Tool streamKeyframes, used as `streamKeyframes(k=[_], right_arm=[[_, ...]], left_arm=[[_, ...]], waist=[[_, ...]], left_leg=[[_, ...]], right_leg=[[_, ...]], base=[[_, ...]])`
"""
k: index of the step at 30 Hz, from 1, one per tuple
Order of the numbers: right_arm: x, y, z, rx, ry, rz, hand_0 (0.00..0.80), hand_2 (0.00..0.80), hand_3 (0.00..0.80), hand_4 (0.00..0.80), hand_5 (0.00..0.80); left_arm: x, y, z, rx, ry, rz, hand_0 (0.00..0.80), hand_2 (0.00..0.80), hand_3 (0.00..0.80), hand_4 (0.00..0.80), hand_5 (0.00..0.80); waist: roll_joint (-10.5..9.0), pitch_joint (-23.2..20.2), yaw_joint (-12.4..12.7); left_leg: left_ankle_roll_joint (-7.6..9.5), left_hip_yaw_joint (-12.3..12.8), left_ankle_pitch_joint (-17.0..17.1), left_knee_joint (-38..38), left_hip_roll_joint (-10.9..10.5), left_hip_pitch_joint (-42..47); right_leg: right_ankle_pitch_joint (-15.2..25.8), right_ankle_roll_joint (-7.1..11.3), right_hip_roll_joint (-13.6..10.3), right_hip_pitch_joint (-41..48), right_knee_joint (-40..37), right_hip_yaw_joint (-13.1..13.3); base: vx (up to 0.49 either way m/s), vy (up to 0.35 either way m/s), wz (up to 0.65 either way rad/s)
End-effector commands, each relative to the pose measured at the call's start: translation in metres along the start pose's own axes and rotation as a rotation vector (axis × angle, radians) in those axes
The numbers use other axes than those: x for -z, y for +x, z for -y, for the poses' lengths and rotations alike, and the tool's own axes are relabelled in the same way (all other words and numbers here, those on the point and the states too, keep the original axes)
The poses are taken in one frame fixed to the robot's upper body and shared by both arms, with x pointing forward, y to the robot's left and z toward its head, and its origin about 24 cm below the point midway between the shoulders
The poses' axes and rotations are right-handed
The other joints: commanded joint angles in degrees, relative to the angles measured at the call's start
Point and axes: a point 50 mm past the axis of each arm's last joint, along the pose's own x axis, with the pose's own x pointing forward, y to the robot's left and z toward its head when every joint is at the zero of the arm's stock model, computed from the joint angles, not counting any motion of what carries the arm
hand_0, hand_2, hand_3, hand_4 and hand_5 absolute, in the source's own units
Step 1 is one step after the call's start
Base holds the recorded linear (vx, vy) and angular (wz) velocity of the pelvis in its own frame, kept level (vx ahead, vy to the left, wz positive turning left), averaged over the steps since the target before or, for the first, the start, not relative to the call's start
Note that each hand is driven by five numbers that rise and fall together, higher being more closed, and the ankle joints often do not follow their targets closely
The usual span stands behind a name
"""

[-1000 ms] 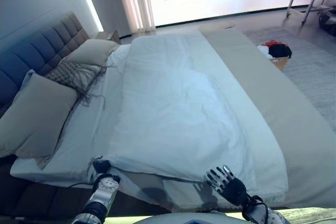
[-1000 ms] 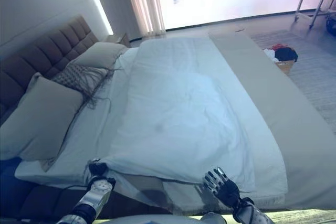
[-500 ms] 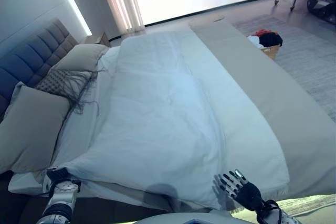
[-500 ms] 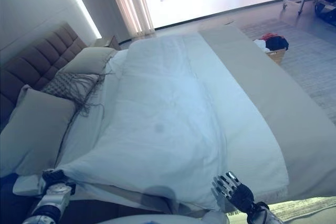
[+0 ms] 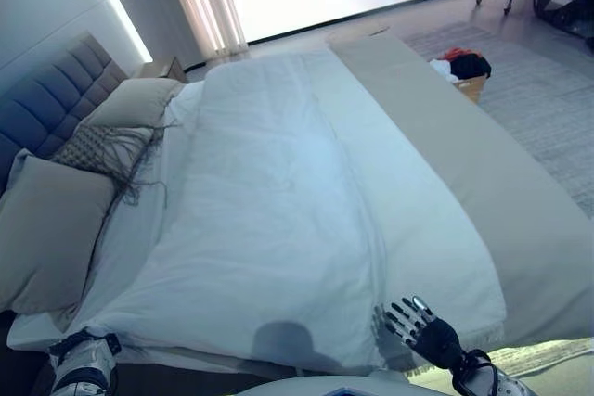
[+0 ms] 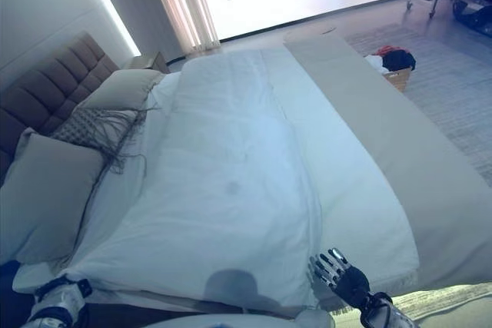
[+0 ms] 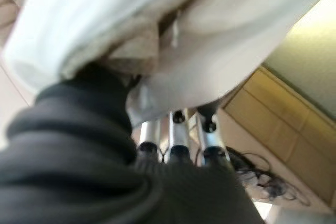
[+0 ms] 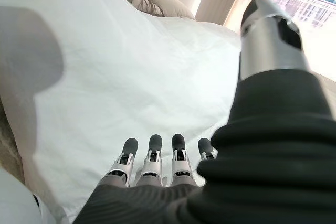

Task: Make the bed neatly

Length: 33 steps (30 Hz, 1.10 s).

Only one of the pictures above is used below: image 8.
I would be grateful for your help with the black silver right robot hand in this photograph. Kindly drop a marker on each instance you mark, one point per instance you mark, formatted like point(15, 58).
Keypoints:
point(262, 169)

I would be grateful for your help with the white duvet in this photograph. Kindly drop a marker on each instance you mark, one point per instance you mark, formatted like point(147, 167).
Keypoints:
point(131, 64)

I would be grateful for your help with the small beige pillow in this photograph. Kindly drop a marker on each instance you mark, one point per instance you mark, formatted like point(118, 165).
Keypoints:
point(173, 6)

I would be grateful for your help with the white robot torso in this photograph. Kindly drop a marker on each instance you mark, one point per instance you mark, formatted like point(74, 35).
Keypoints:
point(15, 203)

